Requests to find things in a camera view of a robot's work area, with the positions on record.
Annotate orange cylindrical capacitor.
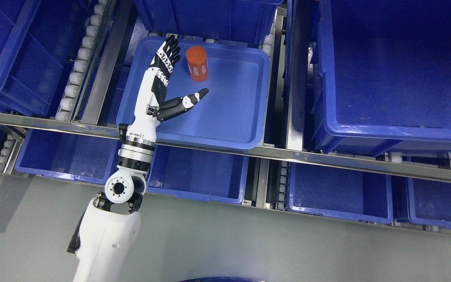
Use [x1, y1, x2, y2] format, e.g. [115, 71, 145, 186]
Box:
[186, 46, 209, 82]

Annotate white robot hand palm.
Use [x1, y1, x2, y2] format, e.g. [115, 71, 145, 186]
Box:
[127, 67, 166, 135]

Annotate blue bin lower left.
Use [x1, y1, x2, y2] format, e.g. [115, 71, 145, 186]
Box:
[14, 130, 119, 184]

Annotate large blue bin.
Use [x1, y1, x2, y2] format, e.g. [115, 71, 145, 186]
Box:
[0, 0, 89, 116]
[312, 0, 451, 157]

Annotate blue bin top centre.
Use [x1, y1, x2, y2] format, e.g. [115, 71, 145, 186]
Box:
[133, 0, 281, 45]

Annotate large blue bin right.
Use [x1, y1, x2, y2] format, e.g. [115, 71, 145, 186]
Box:
[312, 0, 451, 157]

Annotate blue bin lower right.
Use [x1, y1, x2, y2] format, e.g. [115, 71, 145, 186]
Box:
[284, 163, 393, 224]

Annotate blue bin lower centre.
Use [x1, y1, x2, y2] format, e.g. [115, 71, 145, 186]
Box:
[147, 146, 249, 204]

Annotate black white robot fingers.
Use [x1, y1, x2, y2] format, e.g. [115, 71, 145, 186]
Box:
[150, 34, 180, 85]

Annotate steel shelf front rail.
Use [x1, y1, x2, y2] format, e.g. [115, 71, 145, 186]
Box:
[0, 113, 451, 183]

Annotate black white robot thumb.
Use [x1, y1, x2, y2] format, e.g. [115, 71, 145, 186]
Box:
[156, 88, 209, 122]

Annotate large blue bin left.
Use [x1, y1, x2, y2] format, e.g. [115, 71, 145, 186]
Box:
[0, 0, 89, 116]

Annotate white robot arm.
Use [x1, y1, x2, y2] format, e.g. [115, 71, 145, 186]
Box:
[67, 35, 209, 282]

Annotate blue bin far right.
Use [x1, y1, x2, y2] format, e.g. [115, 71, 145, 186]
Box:
[405, 178, 451, 229]

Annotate white roller track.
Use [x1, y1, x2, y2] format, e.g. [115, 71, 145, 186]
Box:
[55, 0, 115, 122]

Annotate blue shallow tray bin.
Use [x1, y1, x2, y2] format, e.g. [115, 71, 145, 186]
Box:
[116, 36, 271, 152]

